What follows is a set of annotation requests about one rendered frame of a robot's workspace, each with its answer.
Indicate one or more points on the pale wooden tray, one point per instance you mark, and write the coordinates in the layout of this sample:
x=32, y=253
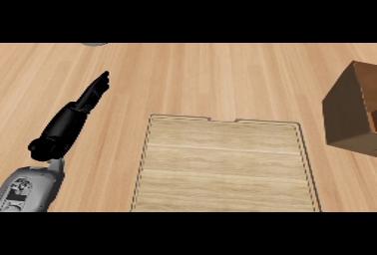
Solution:
x=224, y=166

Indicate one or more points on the grey round object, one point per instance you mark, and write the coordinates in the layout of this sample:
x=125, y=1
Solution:
x=93, y=44

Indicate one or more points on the brown cardboard box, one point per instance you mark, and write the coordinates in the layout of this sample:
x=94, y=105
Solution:
x=350, y=109

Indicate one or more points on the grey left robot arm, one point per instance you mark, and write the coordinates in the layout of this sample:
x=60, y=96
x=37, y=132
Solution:
x=26, y=191

